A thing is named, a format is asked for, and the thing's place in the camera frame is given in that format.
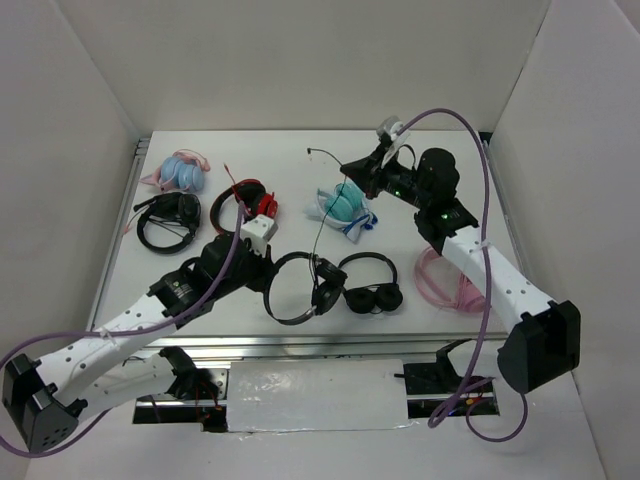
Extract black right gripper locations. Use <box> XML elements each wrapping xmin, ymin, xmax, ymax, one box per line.
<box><xmin>340</xmin><ymin>143</ymin><xmax>430</xmax><ymax>210</ymax></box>

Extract black taped headphones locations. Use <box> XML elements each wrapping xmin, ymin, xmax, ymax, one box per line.
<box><xmin>263</xmin><ymin>176</ymin><xmax>354</xmax><ymax>326</ymax></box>

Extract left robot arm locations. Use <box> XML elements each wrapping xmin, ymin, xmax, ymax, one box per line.
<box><xmin>1</xmin><ymin>231</ymin><xmax>273</xmax><ymax>459</ymax></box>

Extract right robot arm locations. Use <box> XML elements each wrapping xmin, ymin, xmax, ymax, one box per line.
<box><xmin>340</xmin><ymin>148</ymin><xmax>581</xmax><ymax>394</ymax></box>

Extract teal and white headphones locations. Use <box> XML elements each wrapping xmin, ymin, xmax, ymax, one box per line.
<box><xmin>303</xmin><ymin>181</ymin><xmax>378</xmax><ymax>243</ymax></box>

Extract red and black headphones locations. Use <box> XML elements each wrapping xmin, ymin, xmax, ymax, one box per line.
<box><xmin>209</xmin><ymin>165</ymin><xmax>279</xmax><ymax>234</ymax></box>

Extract small black headphones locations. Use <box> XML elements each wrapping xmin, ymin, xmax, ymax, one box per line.
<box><xmin>338</xmin><ymin>252</ymin><xmax>404</xmax><ymax>315</ymax></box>

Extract blue and pink headphones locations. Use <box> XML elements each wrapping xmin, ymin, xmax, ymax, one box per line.
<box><xmin>139</xmin><ymin>149</ymin><xmax>210</xmax><ymax>193</ymax></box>

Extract black gaming headset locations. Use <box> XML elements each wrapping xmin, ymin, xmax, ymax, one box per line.
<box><xmin>123</xmin><ymin>192</ymin><xmax>202</xmax><ymax>255</ymax></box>

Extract white foil cover plate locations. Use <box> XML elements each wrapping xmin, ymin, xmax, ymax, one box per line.
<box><xmin>226</xmin><ymin>359</ymin><xmax>409</xmax><ymax>433</ymax></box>

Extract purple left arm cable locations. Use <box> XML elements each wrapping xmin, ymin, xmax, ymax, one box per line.
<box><xmin>0</xmin><ymin>202</ymin><xmax>249</xmax><ymax>459</ymax></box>

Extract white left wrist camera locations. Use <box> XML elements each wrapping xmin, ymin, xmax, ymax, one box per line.
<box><xmin>240</xmin><ymin>215</ymin><xmax>278</xmax><ymax>257</ymax></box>

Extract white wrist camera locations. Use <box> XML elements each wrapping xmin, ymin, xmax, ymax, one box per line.
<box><xmin>240</xmin><ymin>215</ymin><xmax>278</xmax><ymax>257</ymax></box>
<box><xmin>376</xmin><ymin>115</ymin><xmax>410</xmax><ymax>167</ymax></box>

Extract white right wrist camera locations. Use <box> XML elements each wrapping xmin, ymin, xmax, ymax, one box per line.
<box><xmin>376</xmin><ymin>115</ymin><xmax>410</xmax><ymax>167</ymax></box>

